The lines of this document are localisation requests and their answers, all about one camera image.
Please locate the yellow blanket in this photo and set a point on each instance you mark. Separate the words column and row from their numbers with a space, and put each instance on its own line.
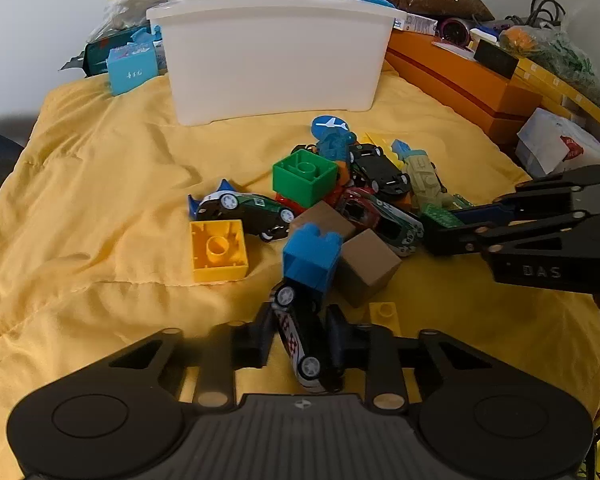
column 105, row 160

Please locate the black toy car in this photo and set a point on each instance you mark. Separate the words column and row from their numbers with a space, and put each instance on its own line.
column 382, row 167

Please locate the blue building block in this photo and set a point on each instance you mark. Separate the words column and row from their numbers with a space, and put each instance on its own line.
column 312, row 260

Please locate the blue toy figure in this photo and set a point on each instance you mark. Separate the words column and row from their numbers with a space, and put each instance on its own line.
column 336, row 146

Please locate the white paper bag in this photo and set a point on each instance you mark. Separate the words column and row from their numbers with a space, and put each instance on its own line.
column 555, row 142

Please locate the small white carton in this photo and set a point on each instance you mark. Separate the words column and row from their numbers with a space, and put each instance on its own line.
column 415, row 24

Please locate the light blue cardboard box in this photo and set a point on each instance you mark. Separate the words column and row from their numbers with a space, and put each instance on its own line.
column 130, row 70

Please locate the red toy piece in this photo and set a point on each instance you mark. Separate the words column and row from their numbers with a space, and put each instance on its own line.
column 287, row 202

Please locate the orange box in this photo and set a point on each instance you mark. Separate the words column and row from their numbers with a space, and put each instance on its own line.
column 460, row 80

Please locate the purple round gadget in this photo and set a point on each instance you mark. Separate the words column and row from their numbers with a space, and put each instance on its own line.
column 457, row 30

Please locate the checkered white toy car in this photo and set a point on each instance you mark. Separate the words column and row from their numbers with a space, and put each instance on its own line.
column 300, row 340

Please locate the green building plate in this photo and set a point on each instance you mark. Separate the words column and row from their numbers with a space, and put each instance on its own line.
column 442, row 216

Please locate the brown wooden cube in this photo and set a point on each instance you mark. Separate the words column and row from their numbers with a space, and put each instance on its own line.
column 370, row 270
column 325, row 217

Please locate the blue finned toy piece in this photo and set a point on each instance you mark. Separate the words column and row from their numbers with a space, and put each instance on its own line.
column 194, row 205

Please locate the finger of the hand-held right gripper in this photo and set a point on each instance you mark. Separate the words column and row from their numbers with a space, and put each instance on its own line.
column 455, row 240
column 540, row 200

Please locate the yellow building block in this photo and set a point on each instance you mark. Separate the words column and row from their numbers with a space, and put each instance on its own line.
column 217, row 250

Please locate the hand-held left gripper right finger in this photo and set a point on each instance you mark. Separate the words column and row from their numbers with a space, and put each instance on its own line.
column 337, row 340

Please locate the blue round toy sign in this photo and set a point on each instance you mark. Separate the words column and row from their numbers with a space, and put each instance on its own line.
column 330, row 125

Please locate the black rectangular block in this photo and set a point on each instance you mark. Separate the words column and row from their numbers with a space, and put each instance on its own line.
column 495, row 57

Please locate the white plastic bin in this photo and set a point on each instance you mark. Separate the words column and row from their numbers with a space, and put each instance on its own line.
column 275, row 55

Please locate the green mesh bag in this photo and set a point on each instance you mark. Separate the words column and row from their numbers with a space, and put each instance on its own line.
column 560, row 55

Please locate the white plastic bag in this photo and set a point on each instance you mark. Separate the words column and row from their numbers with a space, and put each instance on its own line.
column 130, row 0

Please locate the small blue brick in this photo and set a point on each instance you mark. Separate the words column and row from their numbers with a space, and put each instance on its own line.
column 401, row 149

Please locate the small yellow brick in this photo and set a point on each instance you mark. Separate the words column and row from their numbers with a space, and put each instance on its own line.
column 384, row 316

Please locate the dark green toy car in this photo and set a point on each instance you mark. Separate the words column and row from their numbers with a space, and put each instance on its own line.
column 250, row 210

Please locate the beige toy tank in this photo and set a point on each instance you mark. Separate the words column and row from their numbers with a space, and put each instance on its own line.
column 425, row 177

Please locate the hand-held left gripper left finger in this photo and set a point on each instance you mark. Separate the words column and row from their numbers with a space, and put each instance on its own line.
column 259, row 338

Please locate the dark teal box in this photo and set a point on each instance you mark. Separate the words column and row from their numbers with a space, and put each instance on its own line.
column 100, row 52

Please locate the stack of yellow boxes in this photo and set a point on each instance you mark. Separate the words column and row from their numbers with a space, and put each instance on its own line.
column 565, row 90

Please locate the red toy car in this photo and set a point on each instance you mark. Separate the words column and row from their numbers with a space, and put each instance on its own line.
column 357, row 207

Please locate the green building block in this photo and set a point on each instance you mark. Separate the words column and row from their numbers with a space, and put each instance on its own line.
column 302, row 177

